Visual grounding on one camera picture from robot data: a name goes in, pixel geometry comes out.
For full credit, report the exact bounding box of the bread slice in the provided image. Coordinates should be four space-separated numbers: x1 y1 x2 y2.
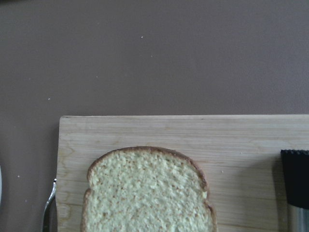
81 146 218 232

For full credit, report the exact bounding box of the wooden cutting board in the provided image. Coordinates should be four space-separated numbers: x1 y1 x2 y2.
56 115 309 232

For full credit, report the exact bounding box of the steel cylinder black cap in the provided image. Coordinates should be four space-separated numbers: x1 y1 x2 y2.
281 150 309 232

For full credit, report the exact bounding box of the white round plate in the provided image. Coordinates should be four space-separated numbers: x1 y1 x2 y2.
0 166 3 205

